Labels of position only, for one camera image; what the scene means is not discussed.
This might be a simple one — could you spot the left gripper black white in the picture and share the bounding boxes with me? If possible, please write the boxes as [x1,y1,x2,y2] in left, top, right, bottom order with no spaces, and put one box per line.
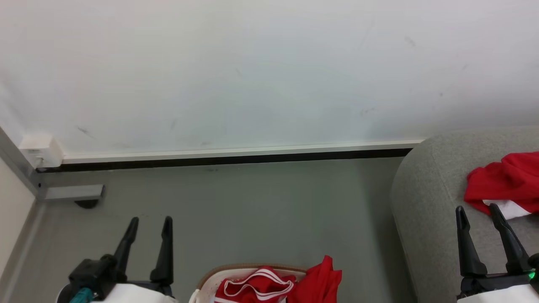
[57,215,178,303]

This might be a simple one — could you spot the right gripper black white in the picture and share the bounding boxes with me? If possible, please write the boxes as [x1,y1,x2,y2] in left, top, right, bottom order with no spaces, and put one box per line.
[455,203,539,303]

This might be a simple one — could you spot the white laundry basket brown rim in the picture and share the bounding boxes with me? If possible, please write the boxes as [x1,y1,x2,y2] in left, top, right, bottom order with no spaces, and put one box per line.
[189,263,309,303]

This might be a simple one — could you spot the red garment with white lining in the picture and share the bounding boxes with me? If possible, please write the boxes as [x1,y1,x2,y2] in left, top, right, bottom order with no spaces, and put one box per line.
[464,151,539,221]

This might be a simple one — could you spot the teal connector on gripper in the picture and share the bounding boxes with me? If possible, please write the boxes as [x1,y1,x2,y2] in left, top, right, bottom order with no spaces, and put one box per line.
[69,287,94,303]

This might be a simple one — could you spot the grey fabric sofa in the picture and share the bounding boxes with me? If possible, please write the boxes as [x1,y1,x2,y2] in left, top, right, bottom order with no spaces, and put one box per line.
[390,128,539,303]

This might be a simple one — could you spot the grey metal foot bar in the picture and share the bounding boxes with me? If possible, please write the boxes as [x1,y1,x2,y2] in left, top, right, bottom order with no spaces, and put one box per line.
[44,184,105,201]

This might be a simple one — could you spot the red garment with white stripes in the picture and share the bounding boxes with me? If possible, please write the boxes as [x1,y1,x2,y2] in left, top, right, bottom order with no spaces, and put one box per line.
[214,267,296,303]

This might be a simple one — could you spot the white skirting strip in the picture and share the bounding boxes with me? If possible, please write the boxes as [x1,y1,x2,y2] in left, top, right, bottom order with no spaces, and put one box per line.
[61,139,425,165]

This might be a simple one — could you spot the white plastic corner box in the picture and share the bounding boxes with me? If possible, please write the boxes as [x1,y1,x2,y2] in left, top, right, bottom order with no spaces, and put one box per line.
[19,135,64,169]

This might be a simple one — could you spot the plain red garment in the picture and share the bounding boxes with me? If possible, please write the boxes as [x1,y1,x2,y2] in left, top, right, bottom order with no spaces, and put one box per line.
[286,255,343,303]

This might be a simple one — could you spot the grey metal frame post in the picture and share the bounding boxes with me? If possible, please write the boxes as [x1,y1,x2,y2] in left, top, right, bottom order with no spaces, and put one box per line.
[0,126,45,202]

